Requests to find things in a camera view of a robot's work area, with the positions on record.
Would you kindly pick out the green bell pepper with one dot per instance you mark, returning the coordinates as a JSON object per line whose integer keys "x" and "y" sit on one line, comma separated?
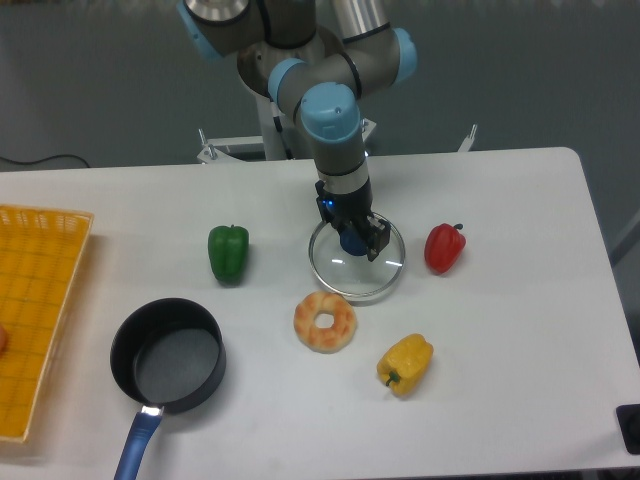
{"x": 228, "y": 249}

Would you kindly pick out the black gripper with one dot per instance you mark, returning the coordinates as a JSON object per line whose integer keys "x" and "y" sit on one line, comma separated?
{"x": 339, "y": 210}

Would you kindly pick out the black object at table edge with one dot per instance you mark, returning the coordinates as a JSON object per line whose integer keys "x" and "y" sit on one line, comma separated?
{"x": 628, "y": 417}

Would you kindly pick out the yellow plastic basket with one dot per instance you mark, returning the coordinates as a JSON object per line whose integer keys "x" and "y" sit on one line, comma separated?
{"x": 41, "y": 250}

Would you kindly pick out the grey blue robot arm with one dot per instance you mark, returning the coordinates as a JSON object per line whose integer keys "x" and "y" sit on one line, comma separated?
{"x": 316, "y": 80}

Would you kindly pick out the black saucepan with blue handle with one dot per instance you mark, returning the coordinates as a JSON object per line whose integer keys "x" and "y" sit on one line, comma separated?
{"x": 170, "y": 357}

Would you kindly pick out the grey chair leg at right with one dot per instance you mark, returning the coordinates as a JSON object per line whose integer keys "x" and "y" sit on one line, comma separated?
{"x": 625, "y": 241}

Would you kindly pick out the red bell pepper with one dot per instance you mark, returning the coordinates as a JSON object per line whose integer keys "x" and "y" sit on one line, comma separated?
{"x": 443, "y": 247}

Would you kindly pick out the yellow bell pepper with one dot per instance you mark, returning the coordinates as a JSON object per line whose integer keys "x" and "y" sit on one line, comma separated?
{"x": 404, "y": 365}

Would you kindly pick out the glass lid with blue knob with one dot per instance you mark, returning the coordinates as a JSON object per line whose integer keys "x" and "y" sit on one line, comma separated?
{"x": 355, "y": 277}

